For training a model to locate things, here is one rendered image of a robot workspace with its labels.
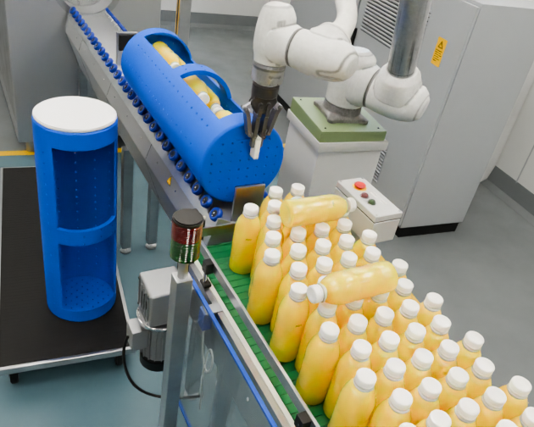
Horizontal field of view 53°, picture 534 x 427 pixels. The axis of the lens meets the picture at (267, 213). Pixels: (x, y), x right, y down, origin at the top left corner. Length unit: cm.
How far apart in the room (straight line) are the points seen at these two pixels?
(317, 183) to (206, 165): 73
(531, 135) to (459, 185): 99
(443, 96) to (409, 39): 122
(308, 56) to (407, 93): 74
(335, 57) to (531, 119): 316
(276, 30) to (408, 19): 59
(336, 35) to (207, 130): 48
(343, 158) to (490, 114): 139
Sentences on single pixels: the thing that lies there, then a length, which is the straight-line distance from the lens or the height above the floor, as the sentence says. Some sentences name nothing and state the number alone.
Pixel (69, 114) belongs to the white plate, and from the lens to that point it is 201.
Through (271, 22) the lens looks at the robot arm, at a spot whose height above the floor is 154.
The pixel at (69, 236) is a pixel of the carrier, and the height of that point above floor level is 60.
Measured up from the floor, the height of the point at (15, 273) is 15.
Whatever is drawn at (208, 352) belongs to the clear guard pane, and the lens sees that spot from 141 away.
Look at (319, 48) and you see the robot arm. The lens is 139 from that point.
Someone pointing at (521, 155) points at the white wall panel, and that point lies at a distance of 447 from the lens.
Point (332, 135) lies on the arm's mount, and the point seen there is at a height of 103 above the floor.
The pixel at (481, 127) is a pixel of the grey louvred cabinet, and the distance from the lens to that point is 342.
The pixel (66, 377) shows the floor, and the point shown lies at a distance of 244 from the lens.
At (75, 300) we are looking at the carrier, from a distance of 251.
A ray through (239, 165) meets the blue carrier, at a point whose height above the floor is 109.
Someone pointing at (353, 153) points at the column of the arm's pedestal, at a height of 94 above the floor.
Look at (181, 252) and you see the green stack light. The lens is 112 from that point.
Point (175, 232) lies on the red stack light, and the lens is 110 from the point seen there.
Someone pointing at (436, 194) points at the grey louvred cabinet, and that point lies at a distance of 350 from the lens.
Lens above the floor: 189
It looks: 33 degrees down
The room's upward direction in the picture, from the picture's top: 11 degrees clockwise
